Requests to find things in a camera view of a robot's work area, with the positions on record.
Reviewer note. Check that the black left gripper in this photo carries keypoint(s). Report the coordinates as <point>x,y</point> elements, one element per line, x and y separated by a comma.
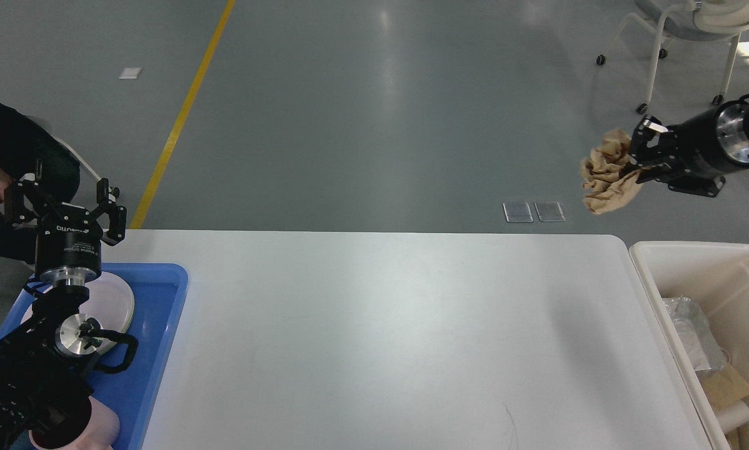
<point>69,237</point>

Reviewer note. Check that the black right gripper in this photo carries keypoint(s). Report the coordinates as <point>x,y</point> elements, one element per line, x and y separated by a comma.
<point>694,156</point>

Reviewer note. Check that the brown paper ball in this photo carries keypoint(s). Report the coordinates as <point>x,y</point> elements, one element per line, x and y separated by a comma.
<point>607,185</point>

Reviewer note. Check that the pink plate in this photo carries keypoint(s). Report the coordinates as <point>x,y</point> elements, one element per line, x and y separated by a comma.
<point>115,306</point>

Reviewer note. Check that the aluminium foil tray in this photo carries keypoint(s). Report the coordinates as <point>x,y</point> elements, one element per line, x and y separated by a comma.
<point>693,329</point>

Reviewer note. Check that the pink mug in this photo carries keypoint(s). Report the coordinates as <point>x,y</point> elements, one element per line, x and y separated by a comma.
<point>92,425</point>

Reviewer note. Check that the brown paper bag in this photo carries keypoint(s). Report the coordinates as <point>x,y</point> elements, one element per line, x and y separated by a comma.
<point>722,388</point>

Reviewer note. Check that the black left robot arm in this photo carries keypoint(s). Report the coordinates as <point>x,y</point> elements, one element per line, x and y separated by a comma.
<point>44,362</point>

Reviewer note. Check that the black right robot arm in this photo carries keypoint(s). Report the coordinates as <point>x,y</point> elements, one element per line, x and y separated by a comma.
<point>695,156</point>

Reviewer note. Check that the white chair on left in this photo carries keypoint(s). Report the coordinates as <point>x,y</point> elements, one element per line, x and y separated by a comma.
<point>82,162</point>

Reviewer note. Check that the seated person in black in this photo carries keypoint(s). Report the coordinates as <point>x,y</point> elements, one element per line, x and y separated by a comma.
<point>22,144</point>

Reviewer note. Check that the blue plastic tray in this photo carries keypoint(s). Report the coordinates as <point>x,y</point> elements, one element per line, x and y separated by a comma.
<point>159,296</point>

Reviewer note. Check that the clear floor plate right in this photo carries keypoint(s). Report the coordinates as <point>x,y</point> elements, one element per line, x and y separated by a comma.
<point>550,211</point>

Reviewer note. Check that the clear floor plate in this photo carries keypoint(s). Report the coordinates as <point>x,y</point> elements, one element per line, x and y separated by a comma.
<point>518,212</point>
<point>550,211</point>

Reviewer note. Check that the white office chair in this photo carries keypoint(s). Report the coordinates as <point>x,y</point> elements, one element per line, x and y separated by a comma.
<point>688,21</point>

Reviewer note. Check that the white plastic bin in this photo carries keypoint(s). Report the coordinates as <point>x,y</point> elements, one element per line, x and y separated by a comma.
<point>716,276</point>

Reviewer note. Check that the clear floor plate left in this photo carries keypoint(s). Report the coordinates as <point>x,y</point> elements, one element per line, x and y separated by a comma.
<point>518,212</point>

